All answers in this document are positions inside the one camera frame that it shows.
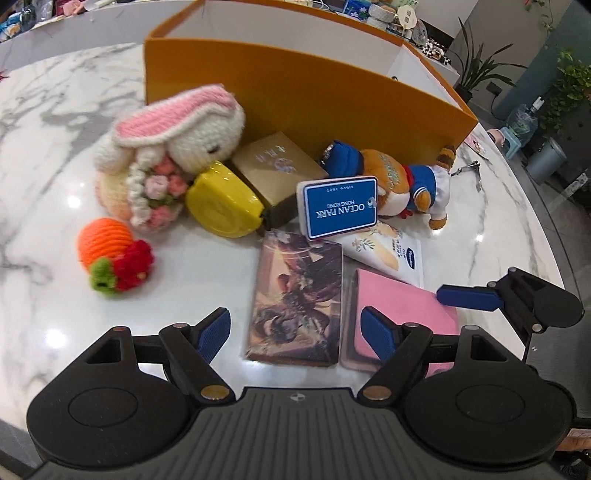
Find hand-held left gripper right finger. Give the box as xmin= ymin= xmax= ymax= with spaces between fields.
xmin=357 ymin=305 xmax=509 ymax=403

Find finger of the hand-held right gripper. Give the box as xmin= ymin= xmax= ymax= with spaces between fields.
xmin=436 ymin=267 xmax=584 ymax=336

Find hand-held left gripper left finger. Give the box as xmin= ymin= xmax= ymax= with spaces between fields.
xmin=83 ymin=307 xmax=232 ymax=405

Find white printed packet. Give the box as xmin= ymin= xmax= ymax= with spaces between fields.
xmin=341 ymin=220 xmax=425 ymax=289

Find illustrated flat box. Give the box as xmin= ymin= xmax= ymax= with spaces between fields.
xmin=242 ymin=229 xmax=344 ymax=369

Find brown plush in sailor suit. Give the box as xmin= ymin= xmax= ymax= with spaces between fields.
xmin=320 ymin=140 xmax=458 ymax=230

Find blue white rectangular tag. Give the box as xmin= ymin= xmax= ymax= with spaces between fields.
xmin=296 ymin=175 xmax=380 ymax=242

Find yellow tape measure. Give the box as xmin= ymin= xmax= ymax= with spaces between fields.
xmin=185 ymin=160 xmax=264 ymax=239

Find orange red crocheted toy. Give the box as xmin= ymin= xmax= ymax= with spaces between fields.
xmin=76 ymin=217 xmax=154 ymax=293

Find pink printed card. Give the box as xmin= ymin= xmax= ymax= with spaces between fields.
xmin=463 ymin=133 xmax=491 ymax=161

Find grey trash bin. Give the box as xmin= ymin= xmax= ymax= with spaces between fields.
xmin=526 ymin=137 xmax=568 ymax=186

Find gold brown small box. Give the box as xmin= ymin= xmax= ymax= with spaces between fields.
xmin=231 ymin=131 xmax=330 ymax=230

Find clear water jug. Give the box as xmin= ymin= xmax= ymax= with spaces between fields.
xmin=505 ymin=97 xmax=546 ymax=145

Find crocheted white pink bunny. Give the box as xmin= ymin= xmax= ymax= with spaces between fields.
xmin=93 ymin=84 xmax=246 ymax=230

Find long-leaf potted plant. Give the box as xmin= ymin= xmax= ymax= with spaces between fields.
xmin=444 ymin=16 xmax=528 ymax=103

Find bushy green plant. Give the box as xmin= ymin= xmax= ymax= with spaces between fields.
xmin=539 ymin=50 xmax=591 ymax=140

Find large orange cardboard box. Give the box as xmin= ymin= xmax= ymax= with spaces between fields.
xmin=143 ymin=0 xmax=479 ymax=174

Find assorted small trinkets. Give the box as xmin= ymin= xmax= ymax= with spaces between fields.
xmin=318 ymin=0 xmax=455 ymax=63

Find pile of colourful packets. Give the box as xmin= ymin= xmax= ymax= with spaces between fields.
xmin=0 ymin=0 xmax=155 ymax=43

